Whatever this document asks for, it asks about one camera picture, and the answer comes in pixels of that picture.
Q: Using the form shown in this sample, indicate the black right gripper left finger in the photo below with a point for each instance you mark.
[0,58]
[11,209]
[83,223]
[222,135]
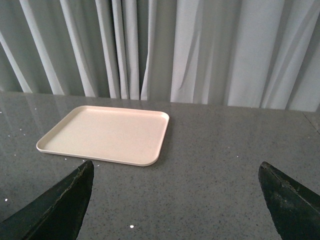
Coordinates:
[57,214]

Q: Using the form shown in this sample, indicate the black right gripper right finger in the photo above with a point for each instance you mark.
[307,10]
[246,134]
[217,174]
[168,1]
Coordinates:
[294,208]

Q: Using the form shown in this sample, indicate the cream rectangular tray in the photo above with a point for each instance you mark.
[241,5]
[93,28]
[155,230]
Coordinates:
[118,135]

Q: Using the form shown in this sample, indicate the grey-white curtain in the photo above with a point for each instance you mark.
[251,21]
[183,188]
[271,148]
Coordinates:
[247,53]

